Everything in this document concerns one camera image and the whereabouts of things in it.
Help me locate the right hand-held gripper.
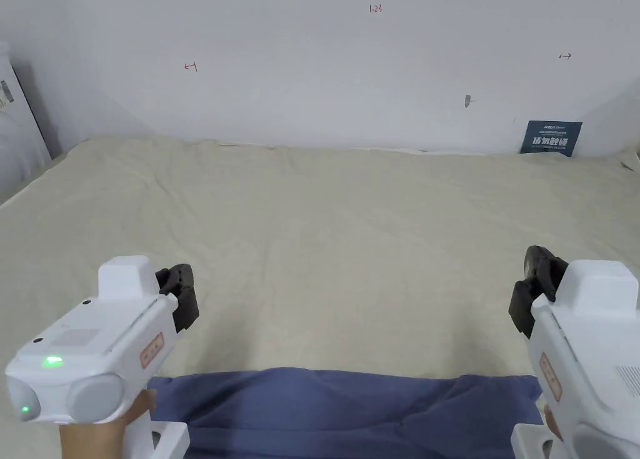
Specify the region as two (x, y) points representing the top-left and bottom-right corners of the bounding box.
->
(509, 245), (640, 459)

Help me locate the person's right hand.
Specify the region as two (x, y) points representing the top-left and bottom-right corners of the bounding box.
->
(542, 405), (567, 438)

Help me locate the bed with beige sheet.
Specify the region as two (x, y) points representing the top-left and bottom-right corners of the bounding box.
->
(0, 136), (640, 459)

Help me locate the person's left hand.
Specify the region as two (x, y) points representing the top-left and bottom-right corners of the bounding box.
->
(59, 388), (158, 459)

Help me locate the dark blue sign card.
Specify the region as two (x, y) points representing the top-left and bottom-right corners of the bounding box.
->
(519, 121), (584, 157)

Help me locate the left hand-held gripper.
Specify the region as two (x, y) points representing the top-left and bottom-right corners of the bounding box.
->
(4, 255), (201, 459)

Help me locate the white flat carton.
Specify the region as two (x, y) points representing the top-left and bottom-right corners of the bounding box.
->
(0, 41), (54, 205)

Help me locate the dark blue garment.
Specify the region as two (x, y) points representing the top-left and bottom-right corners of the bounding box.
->
(147, 368), (546, 459)

